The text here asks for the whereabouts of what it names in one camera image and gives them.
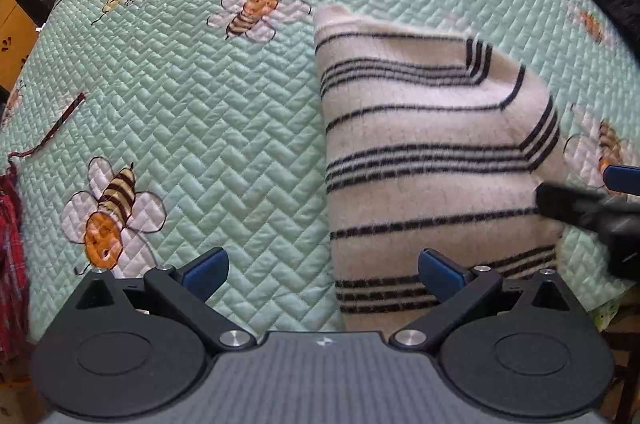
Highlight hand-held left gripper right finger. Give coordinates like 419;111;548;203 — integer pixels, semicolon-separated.
390;249;586;351

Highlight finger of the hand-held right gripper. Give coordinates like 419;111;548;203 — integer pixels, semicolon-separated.
535;164;640;230
585;0;640;65

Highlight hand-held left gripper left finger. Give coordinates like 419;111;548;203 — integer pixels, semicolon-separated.
65;247;257;351

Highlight white black-striped sweater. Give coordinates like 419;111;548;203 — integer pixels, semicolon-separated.
312;5;569;333

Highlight floral bed sheet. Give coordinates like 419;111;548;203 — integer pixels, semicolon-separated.
585;293;627;336

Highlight green quilted bee bedspread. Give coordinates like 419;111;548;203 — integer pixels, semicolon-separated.
0;0;640;355

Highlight red plaid garment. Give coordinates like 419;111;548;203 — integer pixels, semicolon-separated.
0;91;87;366

